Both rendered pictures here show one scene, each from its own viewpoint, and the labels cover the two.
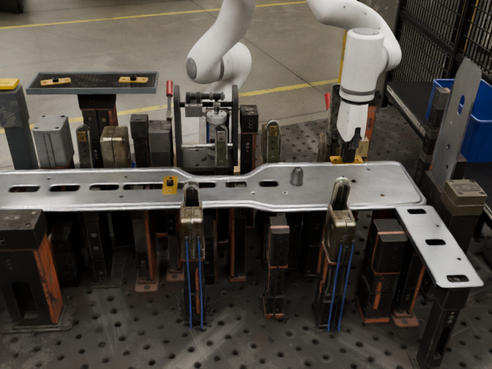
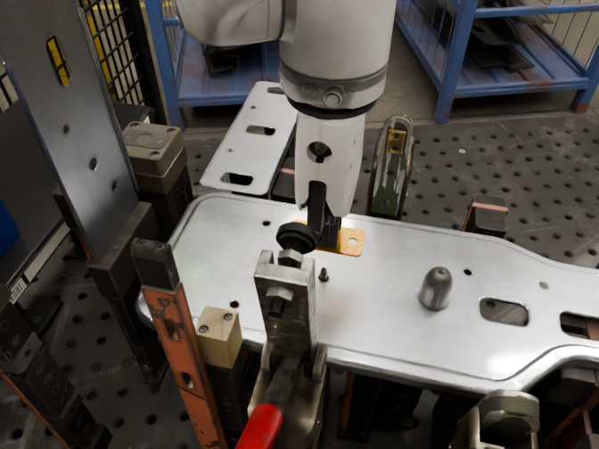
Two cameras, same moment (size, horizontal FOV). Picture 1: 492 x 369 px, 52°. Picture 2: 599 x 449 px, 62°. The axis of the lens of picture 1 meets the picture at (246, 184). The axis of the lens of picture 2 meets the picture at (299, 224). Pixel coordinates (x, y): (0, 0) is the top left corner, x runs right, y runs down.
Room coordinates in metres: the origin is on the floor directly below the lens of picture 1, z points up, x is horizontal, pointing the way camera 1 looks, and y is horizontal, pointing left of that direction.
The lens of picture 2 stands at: (1.51, -0.17, 1.46)
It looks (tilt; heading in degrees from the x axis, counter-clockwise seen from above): 46 degrees down; 199
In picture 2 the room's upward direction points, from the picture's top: straight up
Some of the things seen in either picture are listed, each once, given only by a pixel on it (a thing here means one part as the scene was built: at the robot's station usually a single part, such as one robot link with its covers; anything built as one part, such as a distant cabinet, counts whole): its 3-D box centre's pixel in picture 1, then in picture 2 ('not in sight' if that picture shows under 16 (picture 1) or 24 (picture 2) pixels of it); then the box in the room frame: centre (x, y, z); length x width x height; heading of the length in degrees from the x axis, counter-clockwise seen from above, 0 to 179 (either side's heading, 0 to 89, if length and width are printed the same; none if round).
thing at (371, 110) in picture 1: (361, 167); (199, 402); (1.32, -0.35, 0.95); 0.03 x 0.01 x 0.50; 95
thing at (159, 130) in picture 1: (165, 181); not in sight; (1.31, 0.25, 0.89); 0.13 x 0.11 x 0.38; 5
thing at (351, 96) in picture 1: (356, 91); (332, 72); (1.16, -0.26, 1.26); 0.09 x 0.08 x 0.03; 5
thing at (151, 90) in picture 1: (95, 82); not in sight; (1.43, 0.46, 1.16); 0.37 x 0.14 x 0.02; 95
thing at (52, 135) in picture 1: (63, 184); not in sight; (1.25, 0.54, 0.90); 0.13 x 0.10 x 0.41; 5
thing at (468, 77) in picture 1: (453, 126); (77, 118); (1.17, -0.53, 1.17); 0.12 x 0.01 x 0.34; 5
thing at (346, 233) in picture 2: (346, 158); (324, 234); (1.16, -0.26, 1.07); 0.08 x 0.04 x 0.01; 95
